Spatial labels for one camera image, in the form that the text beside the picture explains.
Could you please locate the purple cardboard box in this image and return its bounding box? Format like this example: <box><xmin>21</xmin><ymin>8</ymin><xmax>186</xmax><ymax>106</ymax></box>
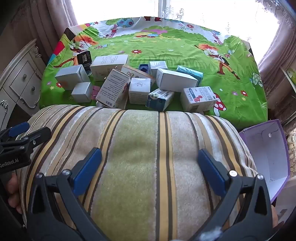
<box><xmin>239</xmin><ymin>119</ymin><xmax>290</xmax><ymax>204</ymax></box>

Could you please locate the small black box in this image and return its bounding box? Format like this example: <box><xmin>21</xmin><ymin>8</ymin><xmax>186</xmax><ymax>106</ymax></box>
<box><xmin>77</xmin><ymin>51</ymin><xmax>92</xmax><ymax>66</ymax></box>

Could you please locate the white ornate dresser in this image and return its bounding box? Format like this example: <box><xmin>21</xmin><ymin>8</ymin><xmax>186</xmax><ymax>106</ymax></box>
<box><xmin>0</xmin><ymin>38</ymin><xmax>47</xmax><ymax>130</ymax></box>

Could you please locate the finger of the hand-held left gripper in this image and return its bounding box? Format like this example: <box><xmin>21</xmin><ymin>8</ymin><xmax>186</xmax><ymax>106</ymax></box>
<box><xmin>0</xmin><ymin>127</ymin><xmax>51</xmax><ymax>155</ymax></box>
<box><xmin>0</xmin><ymin>122</ymin><xmax>30</xmax><ymax>140</ymax></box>

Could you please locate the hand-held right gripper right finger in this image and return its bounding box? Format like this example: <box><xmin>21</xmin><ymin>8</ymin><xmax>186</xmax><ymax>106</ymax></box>
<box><xmin>190</xmin><ymin>148</ymin><xmax>274</xmax><ymax>241</ymax></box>

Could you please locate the person's left hand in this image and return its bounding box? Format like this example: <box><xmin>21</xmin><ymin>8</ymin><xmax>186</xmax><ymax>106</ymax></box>
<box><xmin>6</xmin><ymin>173</ymin><xmax>23</xmax><ymax>215</ymax></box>

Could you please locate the white lace sheer curtain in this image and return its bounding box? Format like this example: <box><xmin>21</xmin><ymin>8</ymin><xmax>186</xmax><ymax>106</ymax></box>
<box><xmin>159</xmin><ymin>0</ymin><xmax>285</xmax><ymax>44</ymax></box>

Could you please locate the small plain white box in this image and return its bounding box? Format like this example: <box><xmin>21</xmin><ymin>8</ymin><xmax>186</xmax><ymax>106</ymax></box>
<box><xmin>71</xmin><ymin>82</ymin><xmax>93</xmax><ymax>103</ymax></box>

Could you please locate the teal box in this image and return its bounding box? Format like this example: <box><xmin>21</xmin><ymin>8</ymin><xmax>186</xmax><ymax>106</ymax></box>
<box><xmin>177</xmin><ymin>65</ymin><xmax>204</xmax><ymax>84</ymax></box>

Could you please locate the white box orange print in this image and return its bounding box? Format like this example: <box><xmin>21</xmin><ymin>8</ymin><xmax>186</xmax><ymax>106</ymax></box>
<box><xmin>121</xmin><ymin>65</ymin><xmax>156</xmax><ymax>87</ymax></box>

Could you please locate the brown pleated curtain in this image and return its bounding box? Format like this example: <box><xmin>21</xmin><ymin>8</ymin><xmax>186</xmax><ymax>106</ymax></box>
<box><xmin>257</xmin><ymin>21</ymin><xmax>296</xmax><ymax>75</ymax></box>

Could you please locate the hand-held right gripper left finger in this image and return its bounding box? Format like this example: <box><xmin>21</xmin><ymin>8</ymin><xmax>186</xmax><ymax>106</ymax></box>
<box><xmin>26</xmin><ymin>148</ymin><xmax>109</xmax><ymax>241</ymax></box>

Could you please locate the green cartoon printed tablecloth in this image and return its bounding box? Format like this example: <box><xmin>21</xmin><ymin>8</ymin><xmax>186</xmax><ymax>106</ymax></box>
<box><xmin>38</xmin><ymin>16</ymin><xmax>269</xmax><ymax>130</ymax></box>

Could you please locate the small grey white box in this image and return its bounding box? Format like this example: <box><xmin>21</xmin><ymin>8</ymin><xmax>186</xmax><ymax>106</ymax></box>
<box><xmin>149</xmin><ymin>61</ymin><xmax>168</xmax><ymax>78</ymax></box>

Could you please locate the striped beige cushion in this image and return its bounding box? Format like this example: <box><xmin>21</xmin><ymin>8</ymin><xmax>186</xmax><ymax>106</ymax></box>
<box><xmin>17</xmin><ymin>105</ymin><xmax>278</xmax><ymax>241</ymax></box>

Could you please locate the blue white barcode box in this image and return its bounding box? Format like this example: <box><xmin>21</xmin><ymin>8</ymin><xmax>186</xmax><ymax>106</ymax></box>
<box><xmin>146</xmin><ymin>88</ymin><xmax>175</xmax><ymax>112</ymax></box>

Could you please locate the white box red print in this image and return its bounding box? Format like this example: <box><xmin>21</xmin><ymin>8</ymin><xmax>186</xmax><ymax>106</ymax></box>
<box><xmin>55</xmin><ymin>65</ymin><xmax>91</xmax><ymax>91</ymax></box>

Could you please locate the white box red figure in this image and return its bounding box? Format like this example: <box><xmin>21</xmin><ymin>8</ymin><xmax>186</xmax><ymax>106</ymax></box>
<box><xmin>180</xmin><ymin>86</ymin><xmax>218</xmax><ymax>113</ymax></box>

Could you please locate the white cube box grey pattern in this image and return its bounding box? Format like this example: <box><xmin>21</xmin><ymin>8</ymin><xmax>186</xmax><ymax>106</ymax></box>
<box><xmin>129</xmin><ymin>78</ymin><xmax>151</xmax><ymax>105</ymax></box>

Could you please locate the white box dense text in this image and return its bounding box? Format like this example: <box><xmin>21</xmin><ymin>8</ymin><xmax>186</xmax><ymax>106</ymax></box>
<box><xmin>95</xmin><ymin>69</ymin><xmax>131</xmax><ymax>109</ymax></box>

